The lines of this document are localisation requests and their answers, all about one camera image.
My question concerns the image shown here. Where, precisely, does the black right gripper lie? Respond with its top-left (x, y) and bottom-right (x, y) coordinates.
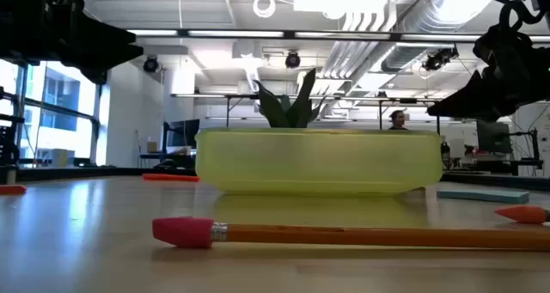
top-left (427, 24), bottom-right (550, 123)

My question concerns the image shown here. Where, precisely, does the orange pen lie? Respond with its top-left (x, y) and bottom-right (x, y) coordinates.
top-left (142, 173), bottom-right (201, 183)

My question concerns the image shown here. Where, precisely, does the white coiled ceiling cable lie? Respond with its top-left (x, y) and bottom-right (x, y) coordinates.
top-left (252, 0), bottom-right (277, 19)

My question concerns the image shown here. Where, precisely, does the black computer monitor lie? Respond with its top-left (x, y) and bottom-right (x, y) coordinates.
top-left (475, 119), bottom-right (513, 155)
top-left (165, 119), bottom-right (201, 150)

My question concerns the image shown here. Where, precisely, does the orange pencil pink eraser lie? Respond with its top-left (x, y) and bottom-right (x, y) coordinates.
top-left (151, 217), bottom-right (550, 252)

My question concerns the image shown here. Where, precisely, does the blue sticky note pad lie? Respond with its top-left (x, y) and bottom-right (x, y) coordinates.
top-left (437, 187), bottom-right (530, 205)

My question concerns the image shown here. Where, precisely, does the green succulent plant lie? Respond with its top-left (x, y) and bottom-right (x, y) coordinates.
top-left (253, 68), bottom-right (327, 129)

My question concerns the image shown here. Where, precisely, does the black ceiling spotlight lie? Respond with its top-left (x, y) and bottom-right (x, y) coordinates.
top-left (284, 51), bottom-right (302, 70)
top-left (143, 55), bottom-right (160, 74)

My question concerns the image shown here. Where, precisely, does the silver ventilation duct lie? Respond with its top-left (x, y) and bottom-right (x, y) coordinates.
top-left (380, 0), bottom-right (486, 73)

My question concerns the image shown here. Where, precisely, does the person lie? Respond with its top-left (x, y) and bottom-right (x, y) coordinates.
top-left (388, 109), bottom-right (409, 131)

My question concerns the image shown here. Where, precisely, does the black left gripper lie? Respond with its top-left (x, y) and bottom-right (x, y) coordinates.
top-left (0, 0), bottom-right (145, 86)

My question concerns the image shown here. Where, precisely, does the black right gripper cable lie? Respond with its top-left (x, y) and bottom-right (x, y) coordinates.
top-left (450, 0), bottom-right (550, 33)

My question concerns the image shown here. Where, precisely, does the black aluminium table frame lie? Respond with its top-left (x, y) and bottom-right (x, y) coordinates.
top-left (15, 166), bottom-right (550, 192)

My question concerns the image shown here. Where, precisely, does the small red flat object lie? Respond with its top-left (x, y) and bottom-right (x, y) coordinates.
top-left (0, 184), bottom-right (28, 196)

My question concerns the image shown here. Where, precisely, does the black equipment stand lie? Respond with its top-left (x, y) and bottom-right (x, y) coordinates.
top-left (0, 86), bottom-right (27, 185)

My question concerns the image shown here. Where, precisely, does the long ceiling light strip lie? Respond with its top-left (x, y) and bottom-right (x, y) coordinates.
top-left (126, 28), bottom-right (550, 43)

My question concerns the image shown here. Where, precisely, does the green translucent pencil case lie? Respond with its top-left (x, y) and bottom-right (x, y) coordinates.
top-left (195, 127), bottom-right (443, 195)

